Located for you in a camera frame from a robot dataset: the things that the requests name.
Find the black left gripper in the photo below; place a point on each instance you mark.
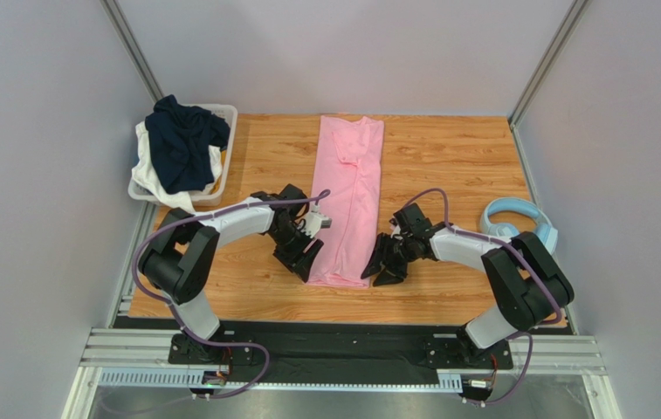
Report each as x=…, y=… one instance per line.
x=302, y=264

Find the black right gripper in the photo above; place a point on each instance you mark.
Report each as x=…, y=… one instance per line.
x=395, y=250

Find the pink t shirt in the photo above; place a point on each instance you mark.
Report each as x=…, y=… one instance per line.
x=348, y=164

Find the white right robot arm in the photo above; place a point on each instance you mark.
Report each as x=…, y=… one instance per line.
x=528, y=285

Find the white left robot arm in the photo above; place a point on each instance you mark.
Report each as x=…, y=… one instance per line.
x=177, y=258

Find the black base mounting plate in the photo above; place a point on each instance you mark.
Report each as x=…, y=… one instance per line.
x=317, y=353

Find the white plastic laundry basket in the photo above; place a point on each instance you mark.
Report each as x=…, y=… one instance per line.
x=202, y=199

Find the navy blue t shirt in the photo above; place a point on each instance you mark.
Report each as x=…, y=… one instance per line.
x=180, y=140

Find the white t shirt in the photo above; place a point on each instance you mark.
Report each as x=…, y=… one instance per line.
x=144, y=174

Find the aluminium frame rail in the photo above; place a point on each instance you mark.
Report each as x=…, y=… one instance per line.
x=146, y=368

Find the left aluminium corner post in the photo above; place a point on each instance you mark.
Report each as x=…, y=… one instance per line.
x=126, y=34

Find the aluminium corner post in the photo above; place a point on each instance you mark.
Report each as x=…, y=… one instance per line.
x=557, y=43
x=126, y=34

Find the right aluminium corner post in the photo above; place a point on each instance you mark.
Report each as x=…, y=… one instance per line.
x=557, y=43

